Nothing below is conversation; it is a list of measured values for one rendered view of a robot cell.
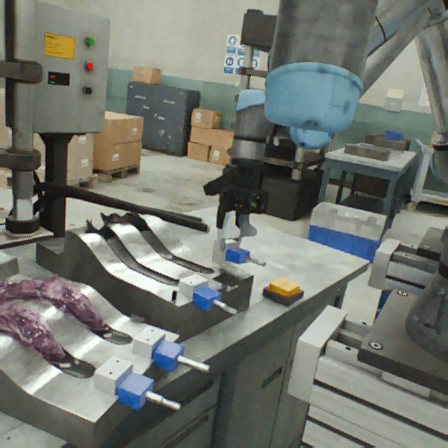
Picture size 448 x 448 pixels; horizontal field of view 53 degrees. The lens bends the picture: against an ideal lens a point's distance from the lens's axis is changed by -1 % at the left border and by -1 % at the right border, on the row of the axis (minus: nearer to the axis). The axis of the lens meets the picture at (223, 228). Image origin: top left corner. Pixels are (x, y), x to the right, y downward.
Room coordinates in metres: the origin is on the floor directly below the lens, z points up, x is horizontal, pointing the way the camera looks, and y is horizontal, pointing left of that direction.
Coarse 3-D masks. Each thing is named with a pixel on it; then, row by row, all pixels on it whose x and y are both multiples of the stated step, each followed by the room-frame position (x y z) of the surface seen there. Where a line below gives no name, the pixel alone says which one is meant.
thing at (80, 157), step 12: (0, 96) 4.59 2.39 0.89; (0, 108) 4.59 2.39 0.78; (0, 120) 4.59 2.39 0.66; (0, 132) 4.59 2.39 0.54; (0, 144) 4.59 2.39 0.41; (36, 144) 4.43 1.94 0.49; (72, 144) 4.58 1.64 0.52; (84, 144) 4.75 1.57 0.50; (72, 156) 4.58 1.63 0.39; (84, 156) 4.75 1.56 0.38; (0, 168) 4.59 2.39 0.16; (72, 168) 4.59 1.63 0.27; (84, 168) 4.77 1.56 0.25; (0, 180) 4.47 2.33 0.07; (72, 180) 4.59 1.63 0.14; (84, 180) 4.78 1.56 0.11; (96, 180) 4.98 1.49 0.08
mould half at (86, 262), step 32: (128, 224) 1.10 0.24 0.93; (160, 224) 1.15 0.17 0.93; (64, 256) 1.00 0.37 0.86; (96, 256) 0.93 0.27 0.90; (160, 256) 1.03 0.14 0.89; (192, 256) 1.07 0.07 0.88; (96, 288) 0.93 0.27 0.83; (128, 288) 0.87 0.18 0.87; (160, 288) 0.85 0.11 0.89; (224, 288) 0.90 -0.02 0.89; (160, 320) 0.81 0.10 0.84; (192, 320) 0.82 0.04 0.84; (224, 320) 0.92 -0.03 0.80
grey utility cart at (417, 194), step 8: (424, 152) 6.04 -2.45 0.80; (424, 160) 6.04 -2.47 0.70; (424, 168) 6.03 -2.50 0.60; (416, 176) 6.42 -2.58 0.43; (424, 176) 6.03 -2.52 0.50; (416, 184) 6.05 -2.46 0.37; (416, 192) 6.04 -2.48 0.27; (424, 192) 6.45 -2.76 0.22; (432, 192) 6.41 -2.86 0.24; (440, 192) 6.38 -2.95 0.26; (408, 200) 6.43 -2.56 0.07; (416, 200) 6.02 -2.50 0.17; (424, 200) 5.98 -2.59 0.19; (432, 200) 5.95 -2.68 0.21; (440, 200) 5.93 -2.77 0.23; (408, 208) 6.03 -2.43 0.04
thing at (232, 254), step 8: (216, 240) 1.01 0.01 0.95; (232, 240) 1.04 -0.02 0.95; (216, 248) 1.01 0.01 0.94; (224, 248) 1.00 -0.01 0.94; (232, 248) 1.01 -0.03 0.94; (240, 248) 1.02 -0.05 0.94; (216, 256) 1.00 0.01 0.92; (224, 256) 0.99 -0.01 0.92; (232, 256) 0.98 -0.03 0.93; (240, 256) 0.97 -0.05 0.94; (248, 256) 0.98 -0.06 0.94; (224, 264) 0.99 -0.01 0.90; (264, 264) 0.96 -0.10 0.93
